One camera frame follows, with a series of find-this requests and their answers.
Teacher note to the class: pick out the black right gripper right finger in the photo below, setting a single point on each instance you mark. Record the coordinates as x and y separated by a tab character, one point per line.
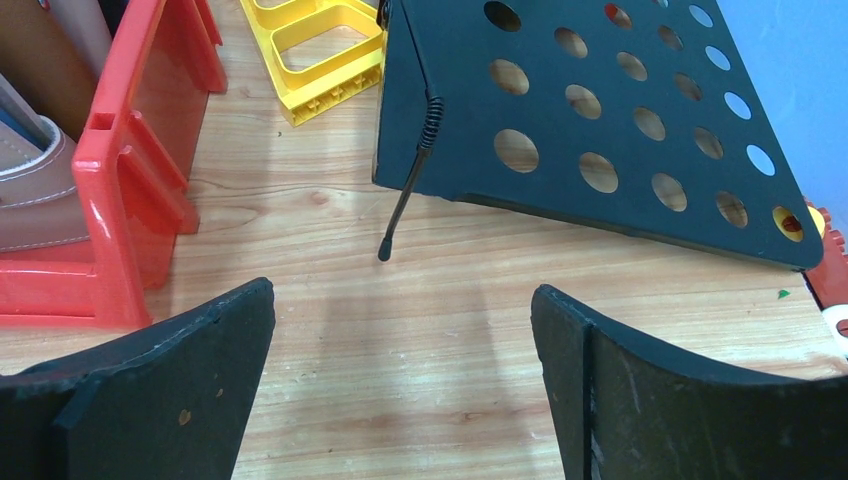
628	405

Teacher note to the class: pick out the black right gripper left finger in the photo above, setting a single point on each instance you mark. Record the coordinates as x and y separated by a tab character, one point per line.
169	401

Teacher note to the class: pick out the card holders in red bin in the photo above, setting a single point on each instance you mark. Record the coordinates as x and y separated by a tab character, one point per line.
33	132

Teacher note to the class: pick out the red plastic bin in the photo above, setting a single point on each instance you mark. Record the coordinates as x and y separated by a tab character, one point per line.
89	221

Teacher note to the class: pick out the red green small toy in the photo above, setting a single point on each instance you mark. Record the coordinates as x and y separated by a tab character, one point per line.
827	282

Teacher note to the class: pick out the black perforated music stand desk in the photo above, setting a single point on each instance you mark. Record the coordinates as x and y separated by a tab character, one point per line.
637	117

